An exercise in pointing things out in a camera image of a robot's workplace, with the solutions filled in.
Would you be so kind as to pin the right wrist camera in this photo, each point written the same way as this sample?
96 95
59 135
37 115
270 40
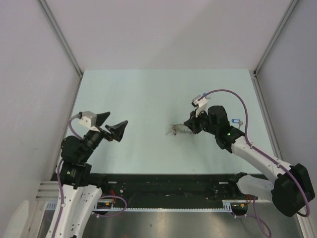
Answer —
199 104

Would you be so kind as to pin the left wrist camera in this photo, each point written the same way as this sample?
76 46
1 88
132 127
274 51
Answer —
88 119

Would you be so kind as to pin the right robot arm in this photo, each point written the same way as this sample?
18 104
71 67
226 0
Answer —
288 187

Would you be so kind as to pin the metal disc keyring holder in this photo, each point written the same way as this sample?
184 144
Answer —
178 128

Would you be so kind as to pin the white slotted cable duct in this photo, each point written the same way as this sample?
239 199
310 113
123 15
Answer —
226 208

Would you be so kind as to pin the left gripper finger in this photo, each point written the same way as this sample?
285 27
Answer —
101 118
117 131

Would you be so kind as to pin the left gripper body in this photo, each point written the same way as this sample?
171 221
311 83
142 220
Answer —
101 133

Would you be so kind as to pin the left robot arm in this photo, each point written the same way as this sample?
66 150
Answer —
79 190

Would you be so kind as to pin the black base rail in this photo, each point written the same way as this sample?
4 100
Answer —
171 191

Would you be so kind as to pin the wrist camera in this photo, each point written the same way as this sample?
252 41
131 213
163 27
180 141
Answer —
88 119
199 104

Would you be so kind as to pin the light blue tagged key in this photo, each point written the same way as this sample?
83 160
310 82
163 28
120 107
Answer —
239 122

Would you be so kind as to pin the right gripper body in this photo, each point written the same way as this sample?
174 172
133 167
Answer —
200 123

